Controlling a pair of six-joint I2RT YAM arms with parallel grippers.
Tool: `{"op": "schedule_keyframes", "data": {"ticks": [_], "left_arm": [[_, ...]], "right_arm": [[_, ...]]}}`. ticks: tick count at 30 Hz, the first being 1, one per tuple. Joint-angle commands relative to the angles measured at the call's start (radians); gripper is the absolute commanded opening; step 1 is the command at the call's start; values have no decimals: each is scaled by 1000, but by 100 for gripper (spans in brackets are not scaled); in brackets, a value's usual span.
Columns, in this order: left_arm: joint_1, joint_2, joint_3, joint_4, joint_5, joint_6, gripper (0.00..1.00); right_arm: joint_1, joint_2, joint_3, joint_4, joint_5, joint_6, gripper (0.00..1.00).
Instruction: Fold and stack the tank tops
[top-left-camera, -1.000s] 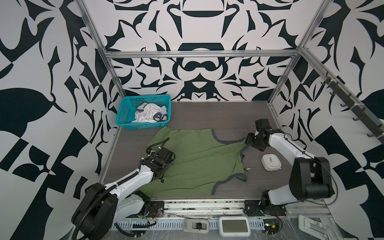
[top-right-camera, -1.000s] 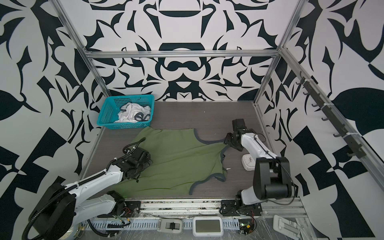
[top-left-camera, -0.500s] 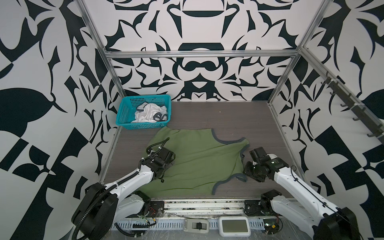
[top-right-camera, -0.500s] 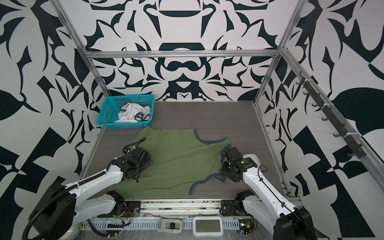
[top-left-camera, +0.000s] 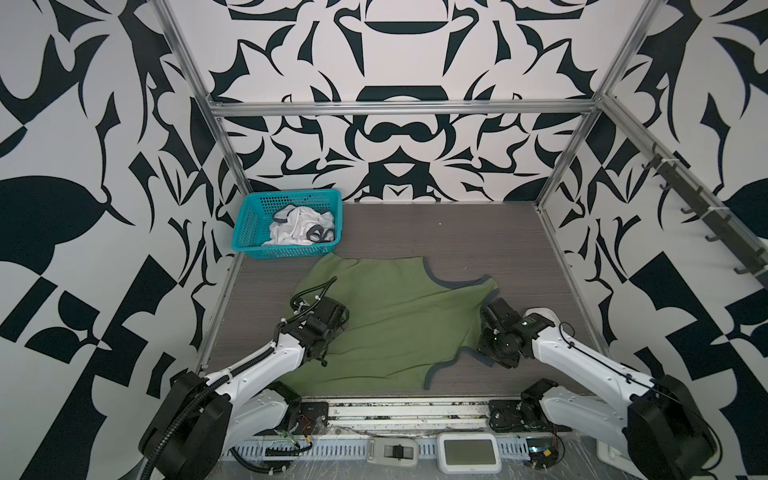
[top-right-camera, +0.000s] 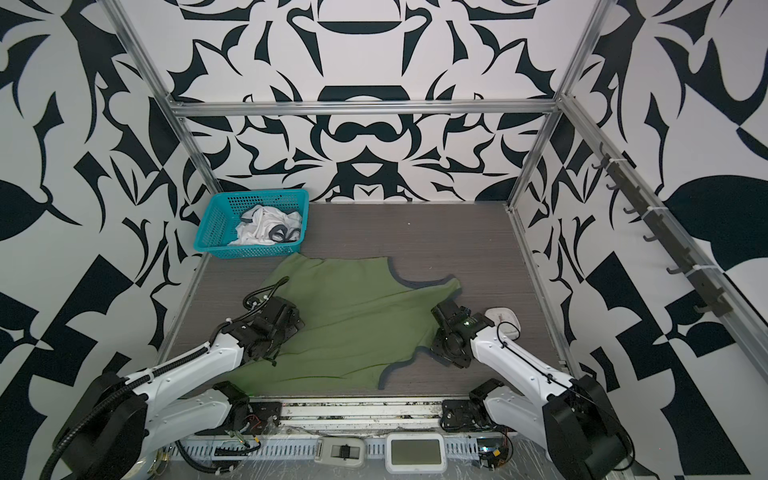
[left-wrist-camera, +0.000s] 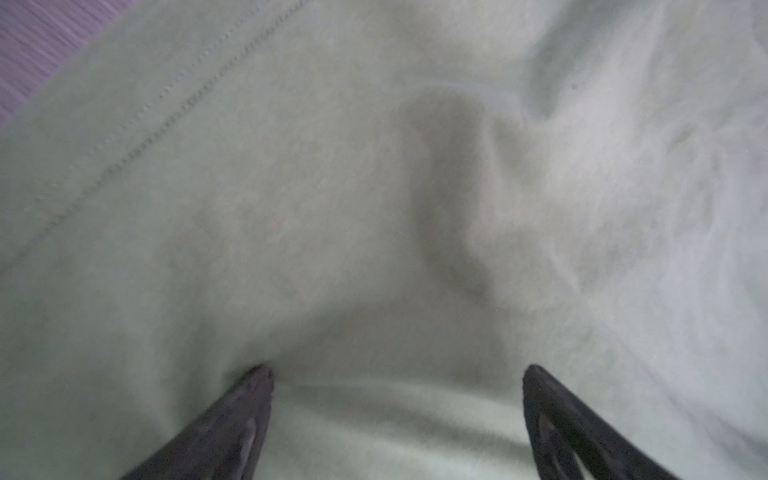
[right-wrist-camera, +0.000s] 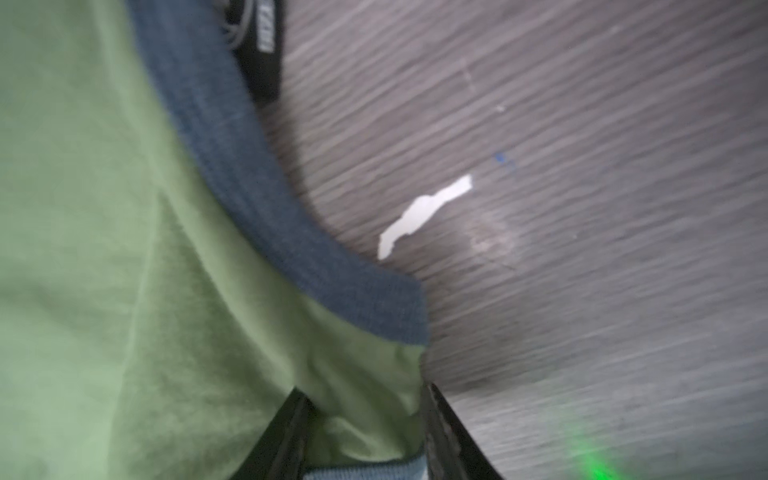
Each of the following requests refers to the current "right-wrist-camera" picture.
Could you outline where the green tank top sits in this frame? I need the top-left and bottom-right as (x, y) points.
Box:
(1, 1), (428, 479)

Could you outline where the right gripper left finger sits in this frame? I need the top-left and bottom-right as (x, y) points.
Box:
(230, 388), (312, 480)

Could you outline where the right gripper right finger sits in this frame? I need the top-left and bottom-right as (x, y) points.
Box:
(422, 383), (503, 480)

